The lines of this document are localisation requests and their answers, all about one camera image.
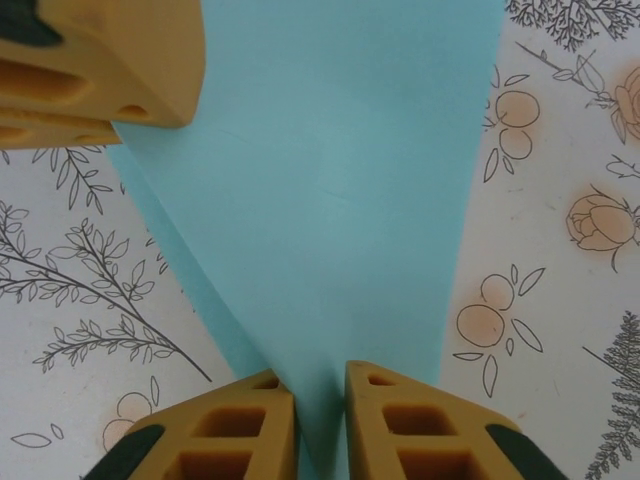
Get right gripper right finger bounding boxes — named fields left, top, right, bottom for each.
left=343, top=359, right=569, bottom=480

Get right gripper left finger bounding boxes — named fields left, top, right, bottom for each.
left=84, top=368, right=297, bottom=480

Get light blue cloth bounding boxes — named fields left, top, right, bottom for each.
left=107, top=0, right=506, bottom=480

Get floral patterned table mat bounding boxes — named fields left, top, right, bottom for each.
left=0, top=0, right=640, bottom=480

